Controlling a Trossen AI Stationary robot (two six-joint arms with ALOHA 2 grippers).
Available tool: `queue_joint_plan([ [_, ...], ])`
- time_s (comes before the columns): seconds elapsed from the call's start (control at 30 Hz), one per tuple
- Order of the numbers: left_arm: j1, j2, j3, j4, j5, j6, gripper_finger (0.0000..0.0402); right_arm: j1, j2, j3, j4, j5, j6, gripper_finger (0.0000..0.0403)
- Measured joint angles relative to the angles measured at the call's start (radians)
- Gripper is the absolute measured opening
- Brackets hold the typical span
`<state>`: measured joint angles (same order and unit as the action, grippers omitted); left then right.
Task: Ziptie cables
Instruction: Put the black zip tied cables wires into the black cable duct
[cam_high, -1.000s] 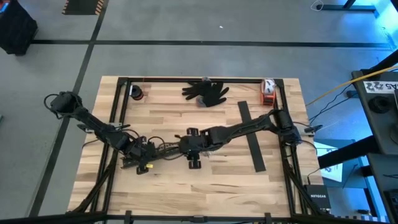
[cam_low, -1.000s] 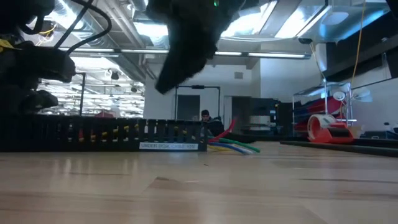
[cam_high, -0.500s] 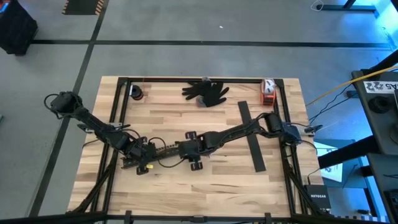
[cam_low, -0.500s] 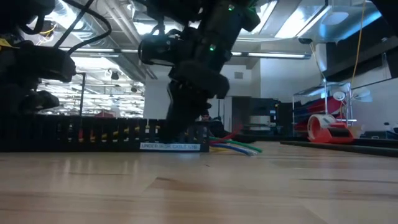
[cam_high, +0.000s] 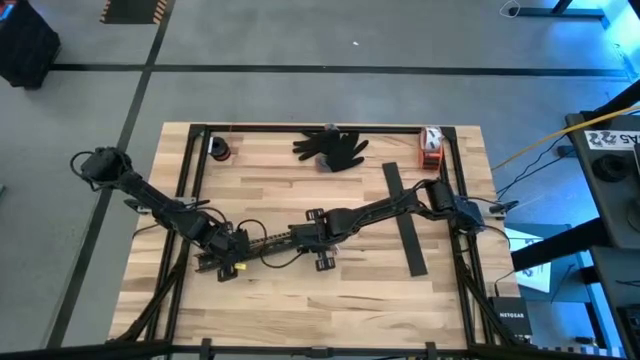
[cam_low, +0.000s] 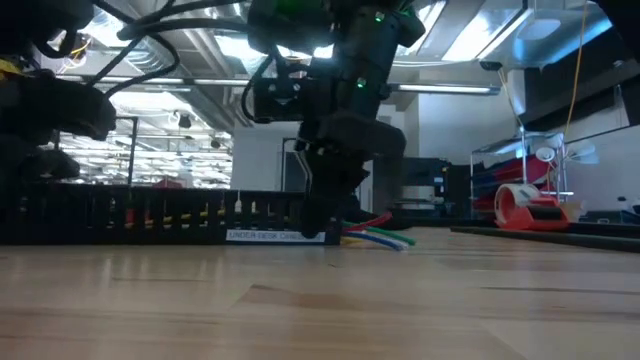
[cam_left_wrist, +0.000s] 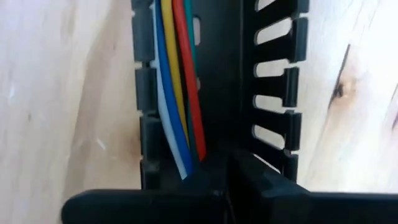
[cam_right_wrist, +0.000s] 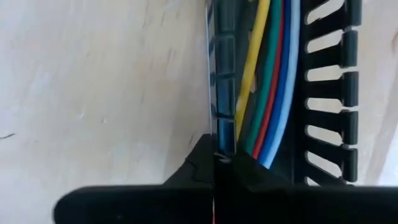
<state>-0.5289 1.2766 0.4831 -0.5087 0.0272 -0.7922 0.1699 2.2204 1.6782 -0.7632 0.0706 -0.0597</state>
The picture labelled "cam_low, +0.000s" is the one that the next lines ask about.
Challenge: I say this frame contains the blue cable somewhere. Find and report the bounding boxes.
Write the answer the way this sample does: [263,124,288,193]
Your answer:
[344,230,401,251]

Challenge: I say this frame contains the blue storage bin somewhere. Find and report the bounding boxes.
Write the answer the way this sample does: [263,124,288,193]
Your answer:
[472,160,521,176]

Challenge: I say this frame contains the white cable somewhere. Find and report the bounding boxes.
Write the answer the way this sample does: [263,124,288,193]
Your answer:
[369,237,410,252]

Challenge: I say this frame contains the yellow cable tag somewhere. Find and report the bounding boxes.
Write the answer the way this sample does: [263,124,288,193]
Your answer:
[0,58,24,81]

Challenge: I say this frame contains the silver ventilation duct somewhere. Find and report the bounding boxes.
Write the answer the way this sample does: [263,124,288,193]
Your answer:
[164,24,251,131]

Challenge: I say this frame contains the ceiling light panel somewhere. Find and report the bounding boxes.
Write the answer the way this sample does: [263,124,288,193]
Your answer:
[439,14,526,64]

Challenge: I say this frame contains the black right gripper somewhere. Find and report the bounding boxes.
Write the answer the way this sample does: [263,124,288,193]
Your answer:
[298,43,408,240]

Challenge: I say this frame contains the black slotted cable raceway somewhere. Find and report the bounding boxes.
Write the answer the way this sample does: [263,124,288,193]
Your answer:
[0,180,345,247]

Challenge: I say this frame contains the orange tape dispenser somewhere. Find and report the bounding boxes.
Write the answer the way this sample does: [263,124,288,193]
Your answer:
[493,182,572,232]

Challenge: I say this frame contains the black camera cable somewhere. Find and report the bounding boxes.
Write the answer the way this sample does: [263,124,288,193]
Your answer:
[241,49,281,124]
[92,0,251,100]

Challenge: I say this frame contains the black left camera cable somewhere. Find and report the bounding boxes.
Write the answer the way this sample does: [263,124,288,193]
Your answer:
[92,0,251,100]

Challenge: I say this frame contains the red storage bin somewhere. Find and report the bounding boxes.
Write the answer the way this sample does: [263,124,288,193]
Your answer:
[492,155,551,185]
[472,192,501,211]

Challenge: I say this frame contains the black raceway cover strip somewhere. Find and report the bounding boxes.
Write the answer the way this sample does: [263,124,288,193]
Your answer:
[449,224,640,254]

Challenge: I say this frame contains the black equipment cabinet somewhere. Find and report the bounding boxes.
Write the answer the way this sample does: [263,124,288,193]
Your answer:
[399,157,474,219]

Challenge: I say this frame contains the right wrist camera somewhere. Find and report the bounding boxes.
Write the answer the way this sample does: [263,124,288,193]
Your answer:
[251,74,324,125]

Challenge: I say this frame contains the black rig frame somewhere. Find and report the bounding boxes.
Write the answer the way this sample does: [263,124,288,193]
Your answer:
[112,115,140,187]

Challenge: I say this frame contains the grey whiteboard panel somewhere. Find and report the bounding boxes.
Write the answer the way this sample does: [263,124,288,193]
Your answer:
[562,124,640,214]

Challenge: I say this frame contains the ceiling light strip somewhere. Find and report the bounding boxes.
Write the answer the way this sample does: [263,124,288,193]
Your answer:
[54,74,502,96]

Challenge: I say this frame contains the yellow hanging cable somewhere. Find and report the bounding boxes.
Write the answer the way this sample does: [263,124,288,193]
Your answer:
[563,0,590,137]

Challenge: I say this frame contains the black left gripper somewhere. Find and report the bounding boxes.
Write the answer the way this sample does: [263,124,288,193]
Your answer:
[0,68,119,185]

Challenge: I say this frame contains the green cable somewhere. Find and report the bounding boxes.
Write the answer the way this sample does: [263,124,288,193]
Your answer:
[342,219,417,247]

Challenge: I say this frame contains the black right camera cable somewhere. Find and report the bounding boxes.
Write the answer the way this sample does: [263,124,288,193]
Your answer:
[241,49,281,124]

